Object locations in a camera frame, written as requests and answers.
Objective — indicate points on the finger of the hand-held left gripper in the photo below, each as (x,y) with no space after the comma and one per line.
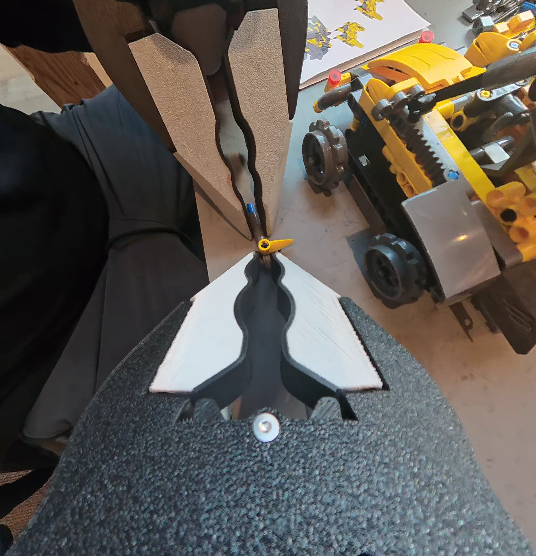
(185,108)
(263,87)

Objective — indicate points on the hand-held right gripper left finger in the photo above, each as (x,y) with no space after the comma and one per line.
(202,339)

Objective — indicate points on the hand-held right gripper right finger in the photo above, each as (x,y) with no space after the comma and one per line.
(328,334)

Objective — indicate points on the small yellow tooth piece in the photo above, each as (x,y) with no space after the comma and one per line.
(272,244)

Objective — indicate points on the grey axle pin blue tip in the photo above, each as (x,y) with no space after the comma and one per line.
(255,228)

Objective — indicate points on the grey desk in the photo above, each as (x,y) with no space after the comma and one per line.
(402,347)

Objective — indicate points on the instruction booklet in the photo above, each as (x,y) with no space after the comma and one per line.
(359,39)

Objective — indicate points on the person's dark clothing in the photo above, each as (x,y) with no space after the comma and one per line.
(120,173)

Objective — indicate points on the yellow toy brick vehicle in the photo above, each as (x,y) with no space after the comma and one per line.
(424,65)

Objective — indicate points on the wooden board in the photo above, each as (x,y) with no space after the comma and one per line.
(55,74)

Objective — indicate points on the pile of loose brick pieces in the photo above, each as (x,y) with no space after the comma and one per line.
(489,8)

